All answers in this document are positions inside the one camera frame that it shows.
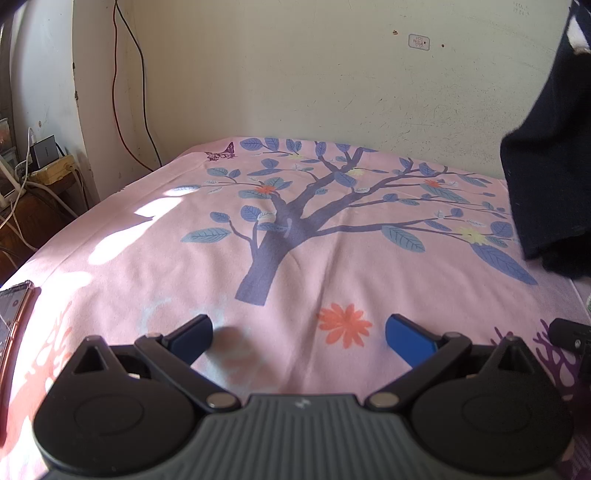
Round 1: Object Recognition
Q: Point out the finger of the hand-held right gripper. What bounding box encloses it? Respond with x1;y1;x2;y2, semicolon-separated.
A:
551;318;591;354

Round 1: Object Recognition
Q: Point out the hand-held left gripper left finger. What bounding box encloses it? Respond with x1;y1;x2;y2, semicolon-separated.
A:
69;314;241;414

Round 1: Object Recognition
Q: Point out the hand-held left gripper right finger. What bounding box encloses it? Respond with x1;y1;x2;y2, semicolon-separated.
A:
367;314;536;413

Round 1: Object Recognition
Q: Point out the green and navy knit sweater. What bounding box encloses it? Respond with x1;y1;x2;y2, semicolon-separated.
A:
500;0;591;280

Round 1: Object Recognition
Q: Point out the pink tree print bed sheet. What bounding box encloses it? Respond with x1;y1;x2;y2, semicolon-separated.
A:
0;135;591;480

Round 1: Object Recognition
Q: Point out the smartphone in clear case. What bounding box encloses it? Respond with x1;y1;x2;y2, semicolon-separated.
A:
0;280;35;370

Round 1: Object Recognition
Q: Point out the wooden cabinet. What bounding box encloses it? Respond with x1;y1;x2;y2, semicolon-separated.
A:
0;180;100;282

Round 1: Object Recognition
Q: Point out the yellowed power strip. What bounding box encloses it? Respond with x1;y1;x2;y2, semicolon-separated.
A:
25;154;79;183

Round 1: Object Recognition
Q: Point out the black charger box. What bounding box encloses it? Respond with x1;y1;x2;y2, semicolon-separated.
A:
30;135;65;169

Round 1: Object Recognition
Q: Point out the white power cable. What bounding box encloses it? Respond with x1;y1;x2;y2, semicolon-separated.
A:
18;180;79;219

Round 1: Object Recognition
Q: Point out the black wall cable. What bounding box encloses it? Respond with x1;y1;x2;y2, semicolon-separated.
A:
115;0;163;168

